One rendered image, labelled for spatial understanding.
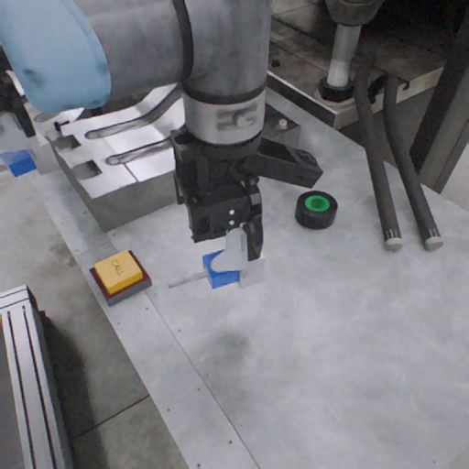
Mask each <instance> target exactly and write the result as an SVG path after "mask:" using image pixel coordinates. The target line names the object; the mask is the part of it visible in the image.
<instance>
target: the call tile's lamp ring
mask: <svg viewBox="0 0 469 469"><path fill-rule="evenodd" d="M128 252H129V254H130V255H131V257H132V258H134V261H135V262H136V264H137V266H138V267H139V269H140V270H141V272H142V274H143V275H144V278H142V279H140V280H138V281H136V282H134V283H132V284H130V286H127V287H125V288H123V289H120V290H118V291H117V292H115V293H113V294H110V295H108V293H107V292H106V290H105V288H104V286H103V284H102V281H101V280H100V279H99V277H98V276H97V274H96V272H95V267H93V268H90V269H89V271H90V272H91V274H93V277H94V278H95V280H96V283H97V284H98V286H99V288H100V290H101V291H102V293H103V295H104V296H105V298H106V300H109V299H111V298H113V297H115V296H117V295H119V294H121V293H123V292H125V291H127V290H129V289H131V288H133V287H135V286H136V285H137V284H139V283H141V282H143V281H145V280H147V279H149V278H151V277H149V276H148V274H147V272H146V271H145V269H143V267H142V266H141V265H140V263H139V262H138V259H137V258H136V256H135V254H134V253H133V252H132V250H129V251H128Z"/></svg>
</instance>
